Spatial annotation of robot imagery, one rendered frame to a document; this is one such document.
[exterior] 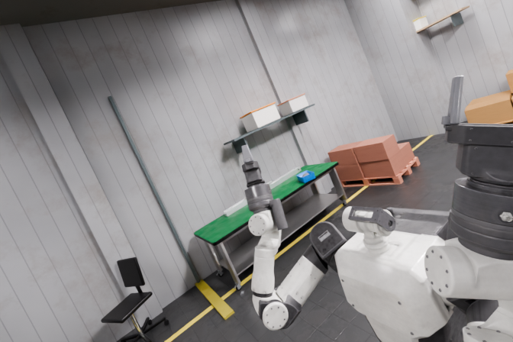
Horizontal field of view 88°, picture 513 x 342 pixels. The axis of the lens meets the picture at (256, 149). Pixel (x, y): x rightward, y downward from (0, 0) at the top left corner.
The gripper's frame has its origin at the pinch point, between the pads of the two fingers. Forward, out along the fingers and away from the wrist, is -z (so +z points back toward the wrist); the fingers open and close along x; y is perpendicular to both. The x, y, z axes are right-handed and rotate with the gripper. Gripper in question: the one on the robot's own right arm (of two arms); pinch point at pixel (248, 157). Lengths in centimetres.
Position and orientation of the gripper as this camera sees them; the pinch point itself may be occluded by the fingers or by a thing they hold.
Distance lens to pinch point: 93.7
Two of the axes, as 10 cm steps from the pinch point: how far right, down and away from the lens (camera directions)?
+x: -1.1, -2.8, -9.5
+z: 2.6, 9.2, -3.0
